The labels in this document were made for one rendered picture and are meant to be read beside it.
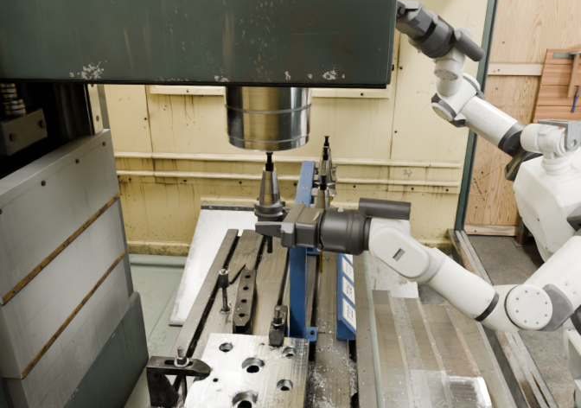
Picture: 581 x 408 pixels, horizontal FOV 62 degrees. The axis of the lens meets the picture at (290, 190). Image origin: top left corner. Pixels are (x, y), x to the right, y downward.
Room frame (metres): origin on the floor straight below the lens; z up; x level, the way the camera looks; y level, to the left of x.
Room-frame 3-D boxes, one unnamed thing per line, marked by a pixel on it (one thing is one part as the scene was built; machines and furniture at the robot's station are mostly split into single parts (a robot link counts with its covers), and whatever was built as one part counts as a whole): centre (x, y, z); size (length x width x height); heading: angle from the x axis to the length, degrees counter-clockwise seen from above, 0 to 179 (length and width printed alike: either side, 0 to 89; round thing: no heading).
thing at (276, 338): (0.93, 0.03, 0.97); 0.13 x 0.03 x 0.15; 175
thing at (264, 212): (0.88, 0.04, 1.33); 0.06 x 0.06 x 0.03
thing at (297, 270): (1.02, -0.02, 1.05); 0.10 x 0.05 x 0.30; 85
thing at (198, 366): (0.80, 0.23, 0.97); 0.13 x 0.03 x 0.15; 85
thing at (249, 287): (1.11, 0.12, 0.93); 0.26 x 0.05 x 0.06; 0
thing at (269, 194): (0.88, 0.04, 1.38); 0.04 x 0.04 x 0.07
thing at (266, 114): (0.88, 0.04, 1.53); 0.16 x 0.16 x 0.12
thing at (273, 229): (0.84, 0.04, 1.30); 0.06 x 0.02 x 0.03; 74
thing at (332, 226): (0.85, -0.05, 1.30); 0.13 x 0.12 x 0.10; 164
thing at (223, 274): (1.13, 0.18, 0.96); 0.03 x 0.03 x 0.13
